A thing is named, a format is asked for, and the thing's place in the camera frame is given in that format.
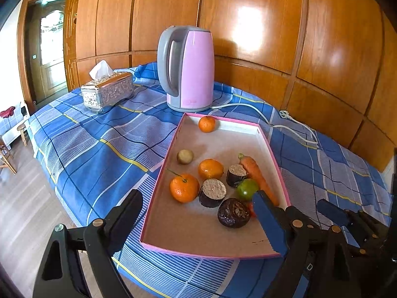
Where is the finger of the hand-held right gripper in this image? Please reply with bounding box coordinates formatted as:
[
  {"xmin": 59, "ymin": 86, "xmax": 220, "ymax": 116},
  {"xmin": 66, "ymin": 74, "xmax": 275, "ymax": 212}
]
[
  {"xmin": 349, "ymin": 234, "xmax": 390, "ymax": 255},
  {"xmin": 318, "ymin": 199, "xmax": 390, "ymax": 236}
]

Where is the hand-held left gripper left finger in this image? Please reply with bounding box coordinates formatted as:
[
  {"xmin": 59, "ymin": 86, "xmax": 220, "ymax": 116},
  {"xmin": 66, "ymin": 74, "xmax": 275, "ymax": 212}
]
[{"xmin": 33, "ymin": 189, "xmax": 143, "ymax": 298}]

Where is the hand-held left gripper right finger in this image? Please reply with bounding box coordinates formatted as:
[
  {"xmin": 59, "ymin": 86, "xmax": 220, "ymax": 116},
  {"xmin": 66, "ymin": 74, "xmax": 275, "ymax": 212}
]
[{"xmin": 253, "ymin": 190, "xmax": 362, "ymax": 298}]

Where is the dark purple round fruit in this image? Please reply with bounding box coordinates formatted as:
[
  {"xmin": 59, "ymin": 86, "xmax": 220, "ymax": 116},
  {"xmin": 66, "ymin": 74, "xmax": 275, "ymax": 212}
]
[{"xmin": 217, "ymin": 198, "xmax": 251, "ymax": 228}]

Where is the green tomato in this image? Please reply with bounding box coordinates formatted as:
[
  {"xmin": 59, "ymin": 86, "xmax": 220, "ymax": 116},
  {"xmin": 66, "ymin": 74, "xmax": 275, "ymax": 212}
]
[{"xmin": 236, "ymin": 178, "xmax": 259, "ymax": 201}]

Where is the orange carrot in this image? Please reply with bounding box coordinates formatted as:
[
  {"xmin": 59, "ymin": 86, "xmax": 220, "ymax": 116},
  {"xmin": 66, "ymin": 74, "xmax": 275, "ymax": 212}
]
[{"xmin": 238, "ymin": 153, "xmax": 280, "ymax": 207}]

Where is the pink shallow tray box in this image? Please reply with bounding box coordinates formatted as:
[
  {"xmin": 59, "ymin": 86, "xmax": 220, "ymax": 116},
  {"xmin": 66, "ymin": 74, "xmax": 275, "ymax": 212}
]
[{"xmin": 139, "ymin": 112, "xmax": 291, "ymax": 260}]

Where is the mandarin orange with stem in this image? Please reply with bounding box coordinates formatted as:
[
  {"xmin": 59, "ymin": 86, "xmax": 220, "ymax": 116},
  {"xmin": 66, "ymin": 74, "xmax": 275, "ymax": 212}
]
[{"xmin": 166, "ymin": 169, "xmax": 200, "ymax": 204}]

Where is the eggplant piece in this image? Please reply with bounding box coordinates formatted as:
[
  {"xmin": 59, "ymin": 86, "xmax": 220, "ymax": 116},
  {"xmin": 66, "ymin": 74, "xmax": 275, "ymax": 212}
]
[
  {"xmin": 226, "ymin": 164, "xmax": 248, "ymax": 188},
  {"xmin": 198, "ymin": 178, "xmax": 226, "ymax": 208}
]

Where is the small round brown fruit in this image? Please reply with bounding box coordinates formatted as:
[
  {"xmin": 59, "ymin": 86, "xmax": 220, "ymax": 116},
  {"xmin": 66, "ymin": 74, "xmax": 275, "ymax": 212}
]
[{"xmin": 177, "ymin": 149, "xmax": 195, "ymax": 165}]

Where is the blue checked bedsheet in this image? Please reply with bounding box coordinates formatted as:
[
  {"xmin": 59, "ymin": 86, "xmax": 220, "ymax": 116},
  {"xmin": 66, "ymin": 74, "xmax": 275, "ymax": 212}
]
[{"xmin": 29, "ymin": 62, "xmax": 391, "ymax": 298}]

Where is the silver ornate tissue box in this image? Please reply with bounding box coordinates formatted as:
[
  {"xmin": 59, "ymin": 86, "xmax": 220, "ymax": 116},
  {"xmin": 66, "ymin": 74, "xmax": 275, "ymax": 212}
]
[{"xmin": 81, "ymin": 72, "xmax": 134, "ymax": 114}]

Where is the wooden chair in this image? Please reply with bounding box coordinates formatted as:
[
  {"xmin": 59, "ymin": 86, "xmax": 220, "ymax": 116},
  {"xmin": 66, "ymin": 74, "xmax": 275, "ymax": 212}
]
[{"xmin": 0, "ymin": 140, "xmax": 17, "ymax": 174}]

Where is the small wooden stool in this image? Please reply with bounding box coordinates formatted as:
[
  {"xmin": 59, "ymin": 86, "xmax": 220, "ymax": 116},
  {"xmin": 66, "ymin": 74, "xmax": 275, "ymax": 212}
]
[{"xmin": 17, "ymin": 122, "xmax": 30, "ymax": 146}]

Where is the white tissue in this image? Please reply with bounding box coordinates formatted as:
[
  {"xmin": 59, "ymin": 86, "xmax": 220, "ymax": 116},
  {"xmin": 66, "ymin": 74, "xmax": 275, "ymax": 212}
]
[{"xmin": 89, "ymin": 60, "xmax": 114, "ymax": 80}]

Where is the pink electric kettle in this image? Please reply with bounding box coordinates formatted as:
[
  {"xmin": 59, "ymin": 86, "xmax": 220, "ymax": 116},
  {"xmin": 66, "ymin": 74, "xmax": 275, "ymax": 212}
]
[{"xmin": 157, "ymin": 26, "xmax": 215, "ymax": 113}]

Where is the wooden door with glass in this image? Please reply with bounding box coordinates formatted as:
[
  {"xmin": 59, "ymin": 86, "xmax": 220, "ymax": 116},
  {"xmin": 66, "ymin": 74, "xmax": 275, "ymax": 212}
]
[{"xmin": 23, "ymin": 0, "xmax": 69, "ymax": 103}]

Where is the wooden wardrobe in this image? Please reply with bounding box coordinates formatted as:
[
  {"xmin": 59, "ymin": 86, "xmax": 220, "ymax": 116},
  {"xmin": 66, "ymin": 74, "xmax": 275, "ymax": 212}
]
[{"xmin": 64, "ymin": 0, "xmax": 397, "ymax": 173}]

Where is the white power cable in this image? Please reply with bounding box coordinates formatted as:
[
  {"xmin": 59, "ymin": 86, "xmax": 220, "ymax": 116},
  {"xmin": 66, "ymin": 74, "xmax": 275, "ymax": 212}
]
[{"xmin": 211, "ymin": 103, "xmax": 319, "ymax": 146}]

